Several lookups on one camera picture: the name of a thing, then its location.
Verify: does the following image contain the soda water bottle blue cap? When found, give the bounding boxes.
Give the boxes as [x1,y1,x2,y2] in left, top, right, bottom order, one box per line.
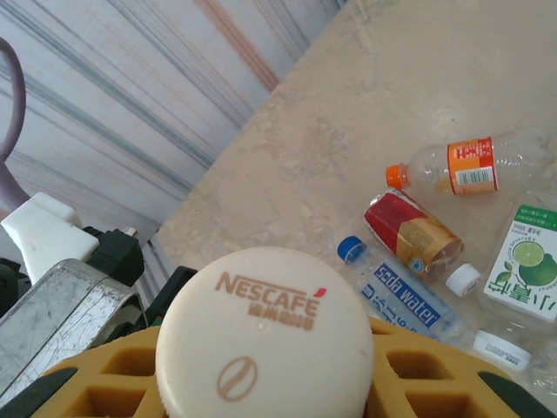
[337,234,475,345]

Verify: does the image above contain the striped metal enclosure panel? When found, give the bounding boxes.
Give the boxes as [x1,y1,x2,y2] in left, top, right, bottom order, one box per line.
[0,0,349,306]

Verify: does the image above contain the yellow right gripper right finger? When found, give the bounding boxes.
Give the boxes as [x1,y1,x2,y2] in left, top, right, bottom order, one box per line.
[365,316,557,418]

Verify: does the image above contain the red gold label bottle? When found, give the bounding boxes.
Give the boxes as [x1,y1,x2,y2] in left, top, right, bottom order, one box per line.
[364,187,483,298]

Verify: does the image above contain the metal white robot wrist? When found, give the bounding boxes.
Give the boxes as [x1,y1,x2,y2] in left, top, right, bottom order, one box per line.
[0,191,147,393]

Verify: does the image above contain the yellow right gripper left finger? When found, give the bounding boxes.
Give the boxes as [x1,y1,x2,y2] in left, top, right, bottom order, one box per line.
[12,326,166,418]

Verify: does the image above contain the brown Nescafe coffee bottle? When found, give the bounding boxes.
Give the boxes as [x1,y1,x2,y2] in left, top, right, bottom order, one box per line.
[155,246,376,418]

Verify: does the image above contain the orange label orange cap bottle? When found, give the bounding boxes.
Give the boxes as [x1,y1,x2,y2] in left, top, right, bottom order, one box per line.
[385,125,557,197]

